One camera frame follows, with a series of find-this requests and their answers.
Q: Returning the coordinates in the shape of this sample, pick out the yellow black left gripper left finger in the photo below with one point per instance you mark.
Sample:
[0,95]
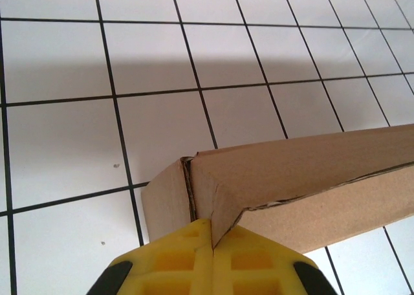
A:
[174,262]

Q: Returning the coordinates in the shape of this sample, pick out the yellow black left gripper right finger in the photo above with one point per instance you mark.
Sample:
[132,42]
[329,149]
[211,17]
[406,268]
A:
[258,266]

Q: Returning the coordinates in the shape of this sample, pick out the brown cardboard box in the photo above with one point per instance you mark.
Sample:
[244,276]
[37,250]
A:
[291,178]

